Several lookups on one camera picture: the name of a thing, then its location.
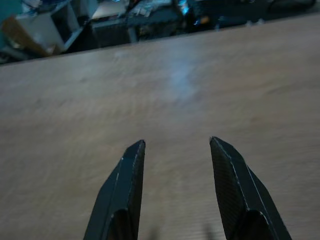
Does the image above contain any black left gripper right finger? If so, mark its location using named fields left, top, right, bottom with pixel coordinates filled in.
left=209, top=136, right=293, bottom=240

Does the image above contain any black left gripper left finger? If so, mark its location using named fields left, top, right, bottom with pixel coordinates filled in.
left=83, top=139, right=147, bottom=240

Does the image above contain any white shelf unit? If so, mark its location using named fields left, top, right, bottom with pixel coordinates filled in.
left=14, top=0, right=83, bottom=55

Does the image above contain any large brown cardboard box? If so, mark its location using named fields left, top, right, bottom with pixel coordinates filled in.
left=1, top=14, right=62, bottom=57

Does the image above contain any black wire crate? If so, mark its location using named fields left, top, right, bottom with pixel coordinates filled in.
left=91, top=21, right=131, bottom=50

